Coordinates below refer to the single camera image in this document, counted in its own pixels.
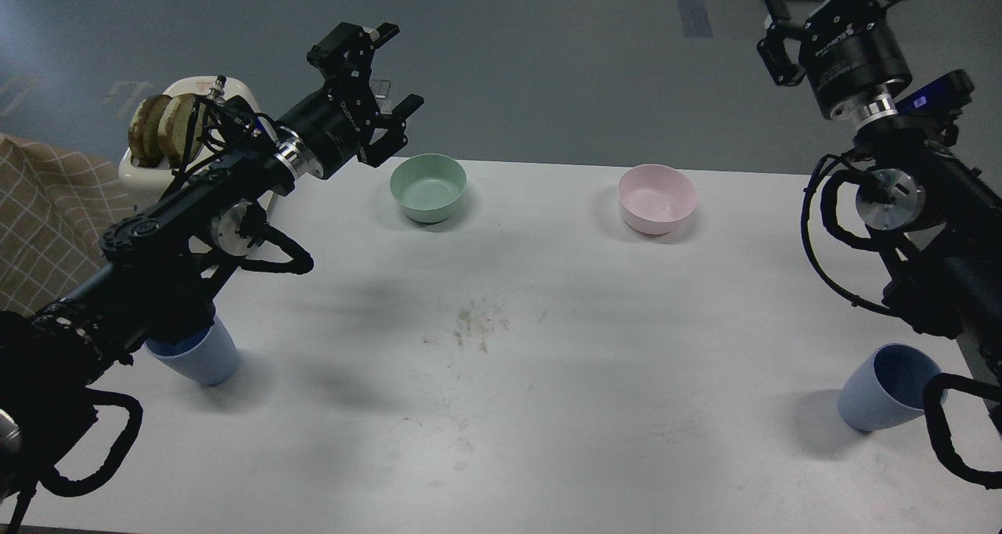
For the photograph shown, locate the toast slice left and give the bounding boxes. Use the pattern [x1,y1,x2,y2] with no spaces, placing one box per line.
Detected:
[128,94,171,168]

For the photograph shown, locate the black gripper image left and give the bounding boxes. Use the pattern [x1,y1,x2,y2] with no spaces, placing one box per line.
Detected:
[278,23,425,179]

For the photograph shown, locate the beige checkered cloth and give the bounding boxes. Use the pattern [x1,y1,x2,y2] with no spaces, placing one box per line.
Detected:
[1,134,133,316]

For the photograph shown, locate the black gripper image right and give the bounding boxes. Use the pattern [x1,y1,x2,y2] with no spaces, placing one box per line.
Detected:
[756,0,913,120]

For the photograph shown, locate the toast slice right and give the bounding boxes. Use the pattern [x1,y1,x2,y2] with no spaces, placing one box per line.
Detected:
[157,94,205,169]

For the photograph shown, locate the toast slice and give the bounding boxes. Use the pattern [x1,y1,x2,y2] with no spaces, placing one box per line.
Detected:
[157,94,205,169]
[128,94,171,168]

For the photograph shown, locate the green bowl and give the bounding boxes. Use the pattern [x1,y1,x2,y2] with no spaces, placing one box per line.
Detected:
[390,153,468,224]

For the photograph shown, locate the pink bowl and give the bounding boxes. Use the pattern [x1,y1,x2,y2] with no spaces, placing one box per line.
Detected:
[616,164,699,236]

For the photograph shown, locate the cream toaster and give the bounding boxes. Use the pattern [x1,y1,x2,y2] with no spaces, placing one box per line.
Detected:
[117,76,260,213]

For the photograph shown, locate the light blue cup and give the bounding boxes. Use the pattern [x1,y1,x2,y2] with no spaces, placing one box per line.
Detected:
[836,344,943,433]
[146,316,240,385]

